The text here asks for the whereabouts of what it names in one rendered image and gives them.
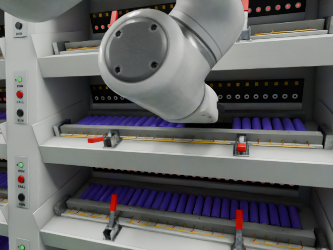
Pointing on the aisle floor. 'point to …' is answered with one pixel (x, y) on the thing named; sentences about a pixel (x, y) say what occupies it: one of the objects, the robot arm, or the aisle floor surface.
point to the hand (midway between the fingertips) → (196, 113)
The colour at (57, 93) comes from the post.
